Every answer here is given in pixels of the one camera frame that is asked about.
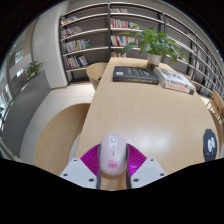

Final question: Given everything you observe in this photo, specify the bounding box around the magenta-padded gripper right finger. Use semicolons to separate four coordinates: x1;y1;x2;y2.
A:
124;143;168;190

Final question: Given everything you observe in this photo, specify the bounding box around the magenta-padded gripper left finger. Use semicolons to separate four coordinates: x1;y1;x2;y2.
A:
59;143;103;190

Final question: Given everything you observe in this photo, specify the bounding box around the pale pink computer mouse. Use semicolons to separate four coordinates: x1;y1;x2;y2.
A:
99;132;128;177

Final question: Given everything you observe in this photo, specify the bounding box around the dark cartoon-face mouse pad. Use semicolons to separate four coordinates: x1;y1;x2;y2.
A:
202;128;218;163

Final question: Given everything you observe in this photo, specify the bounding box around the round-backed wooden chair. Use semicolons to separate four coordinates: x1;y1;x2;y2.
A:
85;61;108;91
33;102;91;176
205;90;224;124

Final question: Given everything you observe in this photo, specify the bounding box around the red-spined book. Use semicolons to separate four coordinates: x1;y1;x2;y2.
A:
162;79;196;96

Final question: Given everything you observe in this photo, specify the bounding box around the black hardcover book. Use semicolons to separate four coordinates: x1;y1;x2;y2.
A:
112;65;160;85

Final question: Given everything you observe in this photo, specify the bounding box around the small green ledge plant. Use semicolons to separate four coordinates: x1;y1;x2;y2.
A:
25;59;46;80

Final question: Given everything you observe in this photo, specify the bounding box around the green potted plant white pot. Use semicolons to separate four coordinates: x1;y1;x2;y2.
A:
118;24;189;71

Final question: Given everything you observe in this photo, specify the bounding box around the grey bookshelf unit with books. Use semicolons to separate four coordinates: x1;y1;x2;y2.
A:
59;1;224;98

